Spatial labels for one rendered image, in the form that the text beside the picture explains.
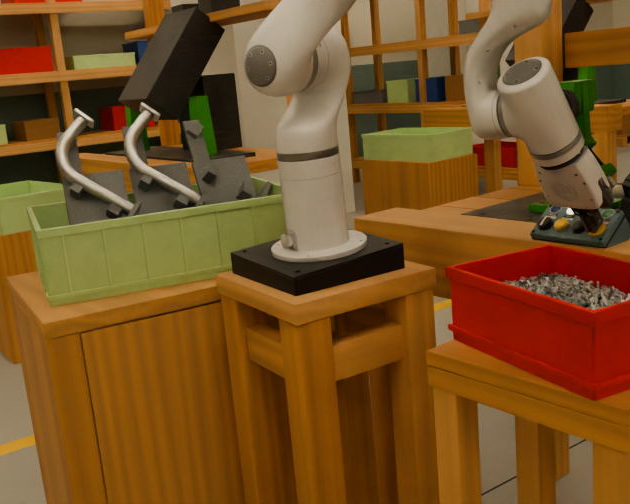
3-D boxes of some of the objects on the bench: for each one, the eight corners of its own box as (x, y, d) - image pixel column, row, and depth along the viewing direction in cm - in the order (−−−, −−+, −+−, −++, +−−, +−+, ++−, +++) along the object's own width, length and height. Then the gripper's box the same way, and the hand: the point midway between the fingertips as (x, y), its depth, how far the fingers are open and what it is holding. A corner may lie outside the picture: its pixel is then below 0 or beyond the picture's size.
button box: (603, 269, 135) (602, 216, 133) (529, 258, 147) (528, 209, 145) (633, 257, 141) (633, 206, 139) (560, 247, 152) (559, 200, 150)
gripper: (610, 132, 122) (646, 215, 132) (530, 131, 134) (567, 208, 143) (588, 165, 119) (626, 248, 129) (507, 162, 131) (547, 238, 141)
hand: (591, 219), depth 135 cm, fingers closed
